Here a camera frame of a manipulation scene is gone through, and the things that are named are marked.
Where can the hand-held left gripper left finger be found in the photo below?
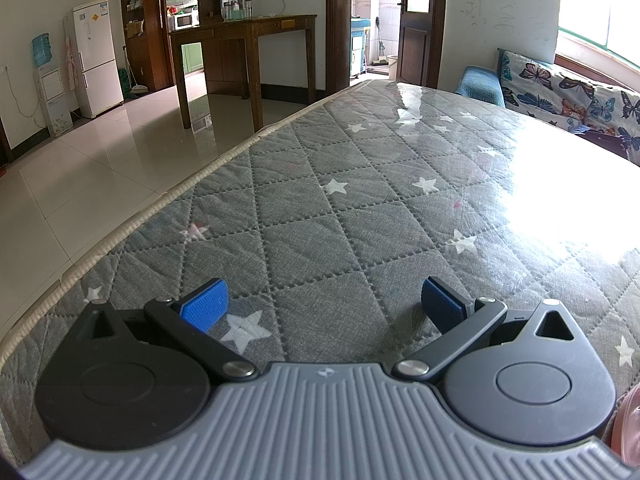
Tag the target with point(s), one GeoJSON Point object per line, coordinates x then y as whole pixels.
{"type": "Point", "coordinates": [205, 305]}

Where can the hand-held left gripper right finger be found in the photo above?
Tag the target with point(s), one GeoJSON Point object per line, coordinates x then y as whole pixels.
{"type": "Point", "coordinates": [440, 302]}

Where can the grey quilted star table cover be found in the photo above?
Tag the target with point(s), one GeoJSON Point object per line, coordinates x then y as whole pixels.
{"type": "Point", "coordinates": [350, 185]}

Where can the blue cushion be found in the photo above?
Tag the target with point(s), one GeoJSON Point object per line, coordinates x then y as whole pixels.
{"type": "Point", "coordinates": [480, 85]}

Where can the broom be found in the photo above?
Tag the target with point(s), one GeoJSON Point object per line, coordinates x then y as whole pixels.
{"type": "Point", "coordinates": [134, 82]}

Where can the butterfly print sofa cover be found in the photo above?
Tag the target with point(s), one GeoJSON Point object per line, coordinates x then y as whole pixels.
{"type": "Point", "coordinates": [565, 85]}

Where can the white water dispenser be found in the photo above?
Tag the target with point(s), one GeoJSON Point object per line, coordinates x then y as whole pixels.
{"type": "Point", "coordinates": [54, 102]}

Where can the dark wooden door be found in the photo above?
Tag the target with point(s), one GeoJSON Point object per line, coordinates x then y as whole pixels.
{"type": "Point", "coordinates": [417, 45]}

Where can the blue cabinet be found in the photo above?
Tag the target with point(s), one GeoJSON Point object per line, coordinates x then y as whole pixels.
{"type": "Point", "coordinates": [361, 47]}

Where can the white refrigerator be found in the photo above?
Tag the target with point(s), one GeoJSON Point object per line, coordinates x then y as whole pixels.
{"type": "Point", "coordinates": [97, 60]}

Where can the wooden desk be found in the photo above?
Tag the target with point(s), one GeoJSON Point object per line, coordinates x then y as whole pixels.
{"type": "Point", "coordinates": [250, 35]}

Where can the pink hanging cloth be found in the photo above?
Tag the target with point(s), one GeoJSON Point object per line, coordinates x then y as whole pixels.
{"type": "Point", "coordinates": [71, 62]}

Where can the wooden shelf unit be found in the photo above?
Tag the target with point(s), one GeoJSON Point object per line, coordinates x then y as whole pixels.
{"type": "Point", "coordinates": [142, 35]}

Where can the white microwave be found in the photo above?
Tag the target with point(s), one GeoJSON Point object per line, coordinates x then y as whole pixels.
{"type": "Point", "coordinates": [185, 21]}

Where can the glass jars on table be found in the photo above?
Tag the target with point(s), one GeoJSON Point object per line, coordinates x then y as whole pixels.
{"type": "Point", "coordinates": [239, 9]}

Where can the blue water jug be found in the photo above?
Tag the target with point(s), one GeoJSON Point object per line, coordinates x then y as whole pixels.
{"type": "Point", "coordinates": [42, 50]}

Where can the window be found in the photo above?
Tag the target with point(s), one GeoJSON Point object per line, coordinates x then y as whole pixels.
{"type": "Point", "coordinates": [605, 5]}

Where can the dark wooden door frame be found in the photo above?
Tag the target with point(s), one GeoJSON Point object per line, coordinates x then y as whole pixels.
{"type": "Point", "coordinates": [337, 25]}

